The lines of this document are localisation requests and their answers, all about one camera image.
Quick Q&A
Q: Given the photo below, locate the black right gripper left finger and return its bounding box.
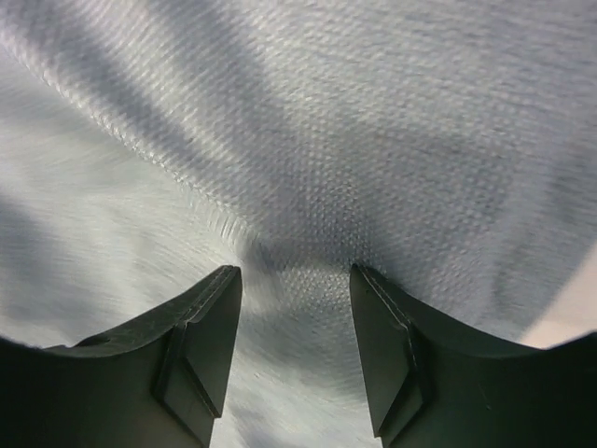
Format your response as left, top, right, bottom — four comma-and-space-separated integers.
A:
1, 266, 243, 447

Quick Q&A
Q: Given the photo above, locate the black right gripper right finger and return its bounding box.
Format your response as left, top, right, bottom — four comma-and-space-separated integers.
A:
350, 265, 596, 447

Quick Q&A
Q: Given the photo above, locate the blue-grey fabric pillowcase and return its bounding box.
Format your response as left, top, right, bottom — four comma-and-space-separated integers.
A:
1, 1, 596, 447

